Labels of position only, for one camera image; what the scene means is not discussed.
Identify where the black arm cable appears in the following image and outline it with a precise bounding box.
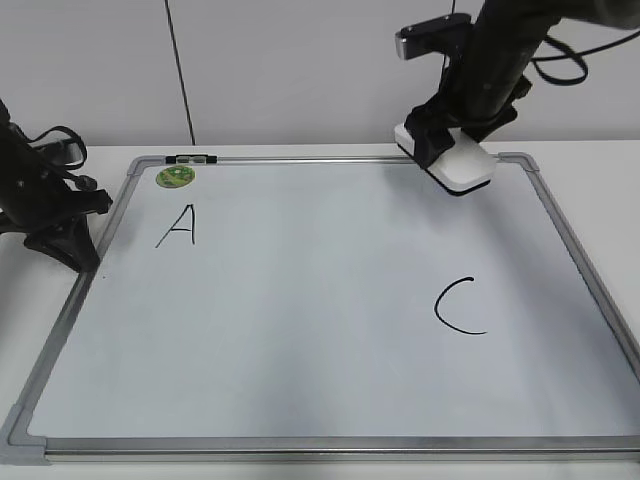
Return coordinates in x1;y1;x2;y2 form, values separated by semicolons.
529;17;640;86
22;126;99;194

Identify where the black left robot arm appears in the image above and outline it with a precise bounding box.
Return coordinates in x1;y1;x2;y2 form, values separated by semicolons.
1;106;113;273

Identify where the round green magnet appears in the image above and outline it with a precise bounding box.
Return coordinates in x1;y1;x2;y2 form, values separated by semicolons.
155;165;196;189

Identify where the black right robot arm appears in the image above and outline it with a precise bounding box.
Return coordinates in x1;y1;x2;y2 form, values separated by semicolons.
395;0;639;169

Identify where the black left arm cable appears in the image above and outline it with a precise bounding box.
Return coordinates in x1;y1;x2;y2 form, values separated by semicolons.
22;126;99;194

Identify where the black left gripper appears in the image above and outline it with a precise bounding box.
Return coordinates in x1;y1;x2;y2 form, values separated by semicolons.
1;164;112;273

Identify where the white rectangular board eraser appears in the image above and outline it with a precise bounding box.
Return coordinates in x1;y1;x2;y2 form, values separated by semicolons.
394;124;497;196

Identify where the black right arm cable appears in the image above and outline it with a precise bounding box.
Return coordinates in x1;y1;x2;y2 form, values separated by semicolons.
529;17;640;86

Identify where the white board with grey frame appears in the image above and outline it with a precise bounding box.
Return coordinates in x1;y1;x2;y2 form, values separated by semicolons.
1;153;639;465

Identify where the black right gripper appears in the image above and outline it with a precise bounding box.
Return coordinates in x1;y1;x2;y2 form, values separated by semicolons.
404;54;531;171

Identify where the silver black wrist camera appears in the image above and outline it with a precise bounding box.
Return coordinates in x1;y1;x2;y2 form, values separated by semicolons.
395;13;472;61

